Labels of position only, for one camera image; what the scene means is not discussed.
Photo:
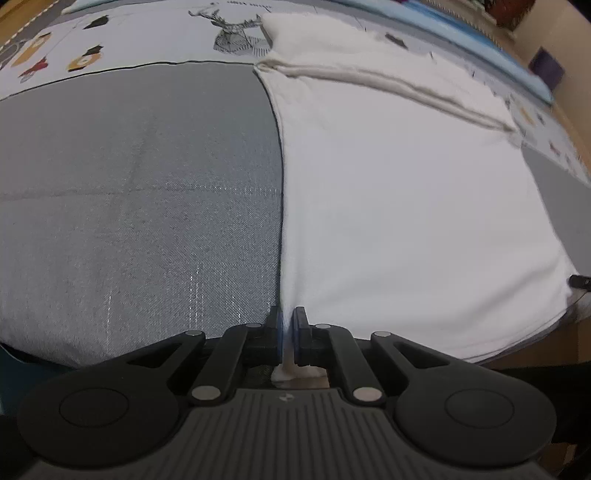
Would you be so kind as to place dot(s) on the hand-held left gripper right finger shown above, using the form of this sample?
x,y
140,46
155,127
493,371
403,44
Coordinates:
x,y
300,332

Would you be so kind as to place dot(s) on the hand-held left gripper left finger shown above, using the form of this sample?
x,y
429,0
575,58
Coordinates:
x,y
278,332

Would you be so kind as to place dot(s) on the grey printed bed sheet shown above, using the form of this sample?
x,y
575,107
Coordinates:
x,y
138,207

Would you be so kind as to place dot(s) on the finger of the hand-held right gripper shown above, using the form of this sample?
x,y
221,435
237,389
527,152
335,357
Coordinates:
x,y
581,282

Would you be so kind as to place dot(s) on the white long-sleeved shirt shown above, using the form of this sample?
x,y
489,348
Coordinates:
x,y
392,207

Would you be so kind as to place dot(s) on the light blue blanket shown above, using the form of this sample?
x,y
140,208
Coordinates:
x,y
485,44

